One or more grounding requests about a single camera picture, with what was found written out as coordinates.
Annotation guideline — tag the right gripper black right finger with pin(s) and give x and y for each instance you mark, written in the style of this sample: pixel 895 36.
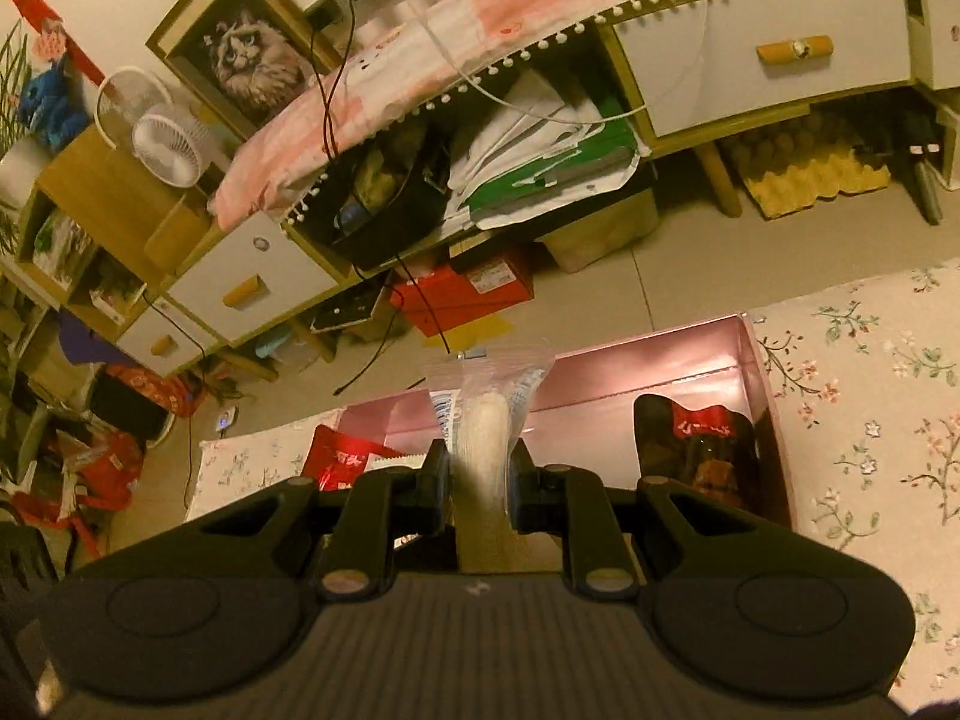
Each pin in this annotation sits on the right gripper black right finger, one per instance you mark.
pixel 536 499

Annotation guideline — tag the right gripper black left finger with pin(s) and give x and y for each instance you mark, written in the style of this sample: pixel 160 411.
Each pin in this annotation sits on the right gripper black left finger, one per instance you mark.
pixel 433 487

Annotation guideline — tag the clear white snack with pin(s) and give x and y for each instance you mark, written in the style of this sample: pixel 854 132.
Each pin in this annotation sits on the clear white snack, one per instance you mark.
pixel 481 400

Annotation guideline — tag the dark red snack pack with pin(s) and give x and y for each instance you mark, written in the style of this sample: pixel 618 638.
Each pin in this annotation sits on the dark red snack pack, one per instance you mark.
pixel 711 450

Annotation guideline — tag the pink cardboard box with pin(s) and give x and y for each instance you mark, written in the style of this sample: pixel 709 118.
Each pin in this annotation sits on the pink cardboard box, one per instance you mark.
pixel 691 404

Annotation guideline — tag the large red snack bag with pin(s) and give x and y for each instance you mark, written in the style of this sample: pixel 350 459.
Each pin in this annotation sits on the large red snack bag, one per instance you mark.
pixel 334 460

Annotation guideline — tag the red shoe box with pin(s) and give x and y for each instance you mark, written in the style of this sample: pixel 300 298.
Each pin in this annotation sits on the red shoe box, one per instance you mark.
pixel 436 296

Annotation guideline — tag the left white drawer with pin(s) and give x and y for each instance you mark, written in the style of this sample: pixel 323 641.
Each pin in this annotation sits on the left white drawer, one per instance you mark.
pixel 254 275

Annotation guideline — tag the small lower left drawer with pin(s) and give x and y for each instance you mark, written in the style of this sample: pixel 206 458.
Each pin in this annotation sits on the small lower left drawer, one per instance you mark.
pixel 166 340

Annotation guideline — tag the stack of papers and folders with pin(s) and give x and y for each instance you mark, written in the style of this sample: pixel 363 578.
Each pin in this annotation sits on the stack of papers and folders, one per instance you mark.
pixel 557 138

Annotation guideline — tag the floral tablecloth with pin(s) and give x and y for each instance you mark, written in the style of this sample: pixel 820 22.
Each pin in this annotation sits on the floral tablecloth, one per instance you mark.
pixel 853 392

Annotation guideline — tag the yellow egg tray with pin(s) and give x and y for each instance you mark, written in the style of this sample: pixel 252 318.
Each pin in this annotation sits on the yellow egg tray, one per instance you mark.
pixel 781 189

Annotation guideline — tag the pink floral cabinet cloth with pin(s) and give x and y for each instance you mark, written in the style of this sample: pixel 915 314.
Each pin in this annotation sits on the pink floral cabinet cloth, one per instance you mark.
pixel 434 52

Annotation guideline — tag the white desk fan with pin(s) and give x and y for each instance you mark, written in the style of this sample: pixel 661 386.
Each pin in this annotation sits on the white desk fan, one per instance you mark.
pixel 135 111

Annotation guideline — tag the framed cat picture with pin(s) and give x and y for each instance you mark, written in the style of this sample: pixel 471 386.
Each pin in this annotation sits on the framed cat picture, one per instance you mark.
pixel 246 60

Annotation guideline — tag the far right white drawer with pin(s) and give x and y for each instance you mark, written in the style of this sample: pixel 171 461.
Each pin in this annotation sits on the far right white drawer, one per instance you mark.
pixel 938 44

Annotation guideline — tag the white drawer with wooden handle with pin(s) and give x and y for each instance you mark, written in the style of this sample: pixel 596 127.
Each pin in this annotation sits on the white drawer with wooden handle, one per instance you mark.
pixel 700 64

